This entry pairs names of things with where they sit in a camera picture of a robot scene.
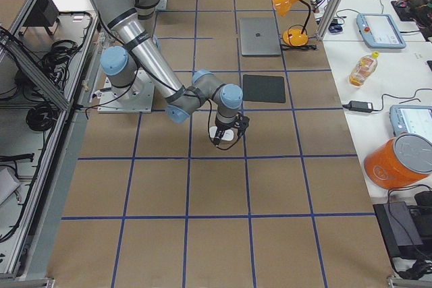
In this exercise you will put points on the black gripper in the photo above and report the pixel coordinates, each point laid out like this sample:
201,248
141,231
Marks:
221,129

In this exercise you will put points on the white computer mouse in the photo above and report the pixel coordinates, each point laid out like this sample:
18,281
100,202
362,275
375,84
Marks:
228,135

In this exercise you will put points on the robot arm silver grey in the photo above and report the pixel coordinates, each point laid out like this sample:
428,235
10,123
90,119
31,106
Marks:
121,17

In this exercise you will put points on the black mousepad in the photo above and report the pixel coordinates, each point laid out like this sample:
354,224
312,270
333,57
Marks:
265,89

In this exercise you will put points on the silver laptop notebook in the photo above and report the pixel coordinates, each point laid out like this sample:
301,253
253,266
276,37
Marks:
259,37

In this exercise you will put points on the orange desk lamp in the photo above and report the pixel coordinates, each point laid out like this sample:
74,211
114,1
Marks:
295,37

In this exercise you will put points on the black power adapter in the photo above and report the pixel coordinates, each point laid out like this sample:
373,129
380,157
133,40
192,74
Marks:
360,106

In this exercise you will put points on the yellow oil bottle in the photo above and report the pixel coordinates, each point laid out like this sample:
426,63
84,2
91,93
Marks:
365,66

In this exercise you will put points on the blue teach pendant far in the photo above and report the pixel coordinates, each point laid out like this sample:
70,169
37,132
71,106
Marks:
379,31

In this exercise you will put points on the blue teach pendant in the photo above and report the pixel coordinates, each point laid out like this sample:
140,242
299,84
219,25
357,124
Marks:
379,31
412,119

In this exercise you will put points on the blue teach pendant near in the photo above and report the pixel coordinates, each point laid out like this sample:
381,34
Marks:
412,119

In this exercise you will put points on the orange cylindrical container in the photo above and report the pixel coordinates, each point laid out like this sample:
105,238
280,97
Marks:
401,161

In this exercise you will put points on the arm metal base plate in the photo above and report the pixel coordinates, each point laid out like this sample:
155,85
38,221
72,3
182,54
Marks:
138,99

